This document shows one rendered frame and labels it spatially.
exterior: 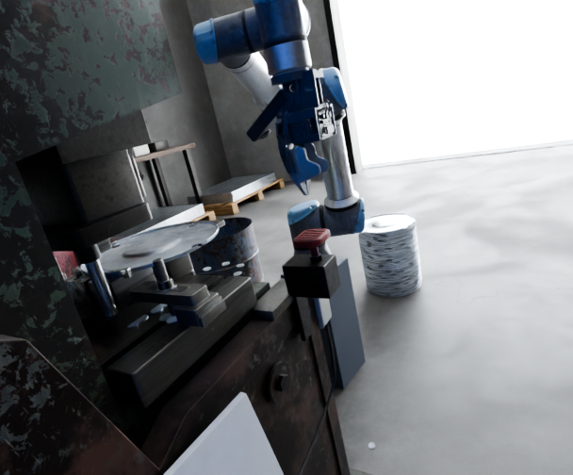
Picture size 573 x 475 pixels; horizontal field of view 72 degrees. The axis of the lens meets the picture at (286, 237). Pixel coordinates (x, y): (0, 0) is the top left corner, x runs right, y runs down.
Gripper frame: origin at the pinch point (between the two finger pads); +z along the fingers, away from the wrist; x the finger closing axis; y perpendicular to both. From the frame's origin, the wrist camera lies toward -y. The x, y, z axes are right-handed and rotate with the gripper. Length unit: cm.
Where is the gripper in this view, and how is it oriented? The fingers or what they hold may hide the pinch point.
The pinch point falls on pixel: (302, 188)
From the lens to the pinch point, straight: 75.2
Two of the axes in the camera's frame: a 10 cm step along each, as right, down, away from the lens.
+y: 8.5, -0.1, -5.3
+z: 2.0, 9.3, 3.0
